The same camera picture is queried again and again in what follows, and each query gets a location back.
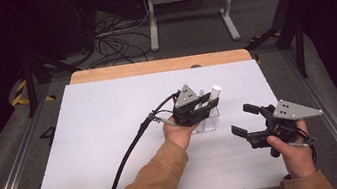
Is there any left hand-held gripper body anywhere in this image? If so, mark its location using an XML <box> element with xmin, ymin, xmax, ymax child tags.
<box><xmin>169</xmin><ymin>82</ymin><xmax>211</xmax><ymax>129</ymax></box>

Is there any person's right hand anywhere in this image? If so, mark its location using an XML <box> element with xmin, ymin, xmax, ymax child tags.
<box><xmin>264</xmin><ymin>118</ymin><xmax>318</xmax><ymax>183</ymax></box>

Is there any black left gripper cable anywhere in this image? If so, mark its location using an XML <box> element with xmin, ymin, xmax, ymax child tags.
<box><xmin>78</xmin><ymin>90</ymin><xmax>196</xmax><ymax>189</ymax></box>

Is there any yellow black hazard tape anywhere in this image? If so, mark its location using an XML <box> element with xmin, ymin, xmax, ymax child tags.
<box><xmin>7</xmin><ymin>74</ymin><xmax>57</xmax><ymax>108</ymax></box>

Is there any bundle of floor cables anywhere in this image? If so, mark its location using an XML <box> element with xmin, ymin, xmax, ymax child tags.
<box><xmin>76</xmin><ymin>0</ymin><xmax>156</xmax><ymax>70</ymax></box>

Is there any black metal stand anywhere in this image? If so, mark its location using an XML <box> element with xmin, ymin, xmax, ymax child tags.
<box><xmin>17</xmin><ymin>47</ymin><xmax>86</xmax><ymax>119</ymax></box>
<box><xmin>236</xmin><ymin>0</ymin><xmax>313</xmax><ymax>86</ymax></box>

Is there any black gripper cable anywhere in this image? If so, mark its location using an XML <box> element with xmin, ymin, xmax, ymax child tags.
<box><xmin>290</xmin><ymin>120</ymin><xmax>319</xmax><ymax>167</ymax></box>
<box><xmin>78</xmin><ymin>90</ymin><xmax>196</xmax><ymax>189</ymax></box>

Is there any white pen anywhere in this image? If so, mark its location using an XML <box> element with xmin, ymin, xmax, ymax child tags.
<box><xmin>204</xmin><ymin>84</ymin><xmax>227</xmax><ymax>118</ymax></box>

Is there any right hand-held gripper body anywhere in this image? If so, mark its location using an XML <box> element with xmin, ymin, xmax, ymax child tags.
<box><xmin>242</xmin><ymin>94</ymin><xmax>329</xmax><ymax>161</ymax></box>

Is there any clear plastic organizer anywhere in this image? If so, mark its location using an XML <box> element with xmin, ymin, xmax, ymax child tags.
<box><xmin>189</xmin><ymin>86</ymin><xmax>223</xmax><ymax>135</ymax></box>

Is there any wooden table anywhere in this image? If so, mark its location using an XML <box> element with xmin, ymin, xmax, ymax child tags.
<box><xmin>67</xmin><ymin>45</ymin><xmax>253</xmax><ymax>88</ymax></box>

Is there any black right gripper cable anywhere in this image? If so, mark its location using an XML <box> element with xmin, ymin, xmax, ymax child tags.
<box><xmin>290</xmin><ymin>120</ymin><xmax>319</xmax><ymax>167</ymax></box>

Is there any white board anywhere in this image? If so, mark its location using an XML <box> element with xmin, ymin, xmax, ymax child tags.
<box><xmin>15</xmin><ymin>54</ymin><xmax>293</xmax><ymax>189</ymax></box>

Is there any person's left hand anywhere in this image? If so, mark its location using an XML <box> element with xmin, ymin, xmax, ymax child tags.
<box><xmin>162</xmin><ymin>116</ymin><xmax>205</xmax><ymax>153</ymax></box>

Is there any black computer case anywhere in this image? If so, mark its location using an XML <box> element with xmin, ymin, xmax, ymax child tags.
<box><xmin>50</xmin><ymin>0</ymin><xmax>100</xmax><ymax>58</ymax></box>

